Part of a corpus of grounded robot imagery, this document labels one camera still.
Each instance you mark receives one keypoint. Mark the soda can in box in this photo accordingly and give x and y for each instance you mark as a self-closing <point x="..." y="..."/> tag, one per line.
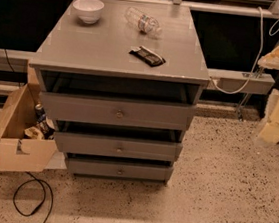
<point x="40" y="112"/>

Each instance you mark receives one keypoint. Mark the clear plastic water bottle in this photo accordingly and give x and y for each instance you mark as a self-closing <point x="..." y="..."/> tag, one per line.
<point x="143" y="22"/>

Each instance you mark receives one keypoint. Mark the grey drawer cabinet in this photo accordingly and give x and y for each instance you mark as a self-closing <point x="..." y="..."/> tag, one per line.
<point x="94" y="61"/>

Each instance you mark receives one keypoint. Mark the snack bag in box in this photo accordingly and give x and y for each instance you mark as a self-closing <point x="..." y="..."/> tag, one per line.
<point x="34" y="133"/>

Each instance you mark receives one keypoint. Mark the grey middle drawer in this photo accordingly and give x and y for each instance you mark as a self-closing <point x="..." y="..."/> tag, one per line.
<point x="116" y="147"/>

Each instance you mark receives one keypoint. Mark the white ceramic bowl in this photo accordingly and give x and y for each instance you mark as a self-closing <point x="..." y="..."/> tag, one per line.
<point x="88" y="11"/>

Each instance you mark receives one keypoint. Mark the grey drawer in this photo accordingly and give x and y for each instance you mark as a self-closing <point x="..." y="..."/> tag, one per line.
<point x="116" y="147"/>
<point x="119" y="169"/>
<point x="74" y="108"/>

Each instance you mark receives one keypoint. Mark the grey metal wall rail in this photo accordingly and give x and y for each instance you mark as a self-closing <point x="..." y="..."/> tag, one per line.
<point x="235" y="81"/>

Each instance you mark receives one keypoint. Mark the dark snack wrapper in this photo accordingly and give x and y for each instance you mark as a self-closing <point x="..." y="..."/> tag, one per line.
<point x="147" y="56"/>

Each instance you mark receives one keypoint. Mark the open cardboard box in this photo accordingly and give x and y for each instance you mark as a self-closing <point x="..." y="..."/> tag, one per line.
<point x="18" y="153"/>

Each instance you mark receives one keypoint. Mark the grey bottom drawer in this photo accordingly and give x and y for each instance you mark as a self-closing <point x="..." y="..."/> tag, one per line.
<point x="119" y="169"/>

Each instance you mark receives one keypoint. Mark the grey top drawer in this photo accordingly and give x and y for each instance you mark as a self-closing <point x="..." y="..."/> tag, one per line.
<point x="74" y="108"/>

